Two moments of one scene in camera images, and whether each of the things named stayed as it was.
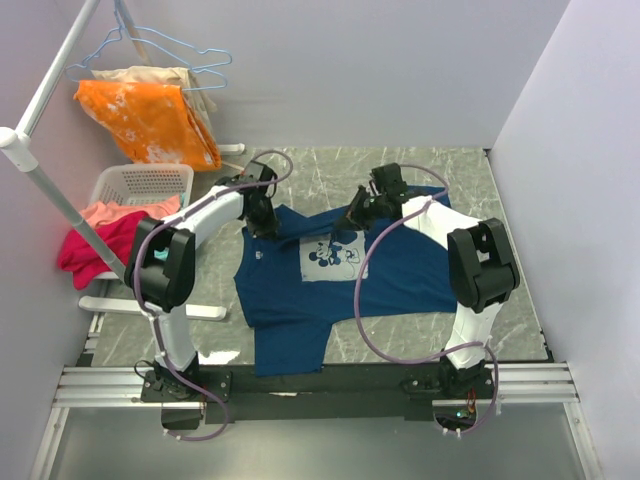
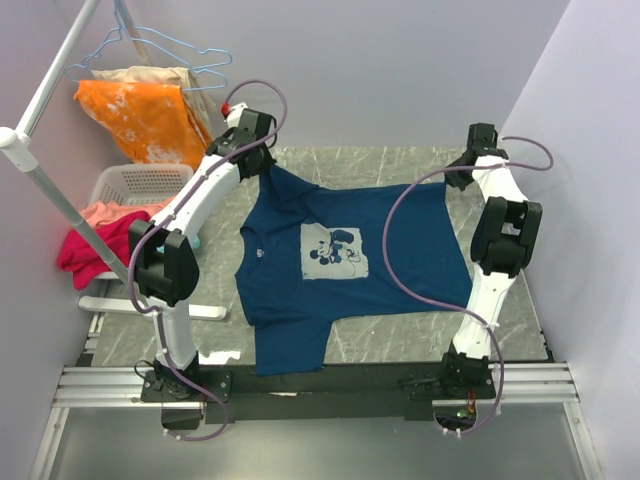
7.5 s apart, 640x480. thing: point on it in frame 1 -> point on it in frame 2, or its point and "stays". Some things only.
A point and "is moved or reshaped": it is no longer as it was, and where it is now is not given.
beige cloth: (199, 99) stays
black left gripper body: (262, 223) -> (265, 161)
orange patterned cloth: (155, 120) stays
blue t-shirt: (293, 284) is moved or reshaped
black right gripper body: (367, 210) -> (459, 179)
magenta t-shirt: (81, 259) stays
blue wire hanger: (122, 23) stays
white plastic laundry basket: (143, 182) stays
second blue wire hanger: (178, 61) stays
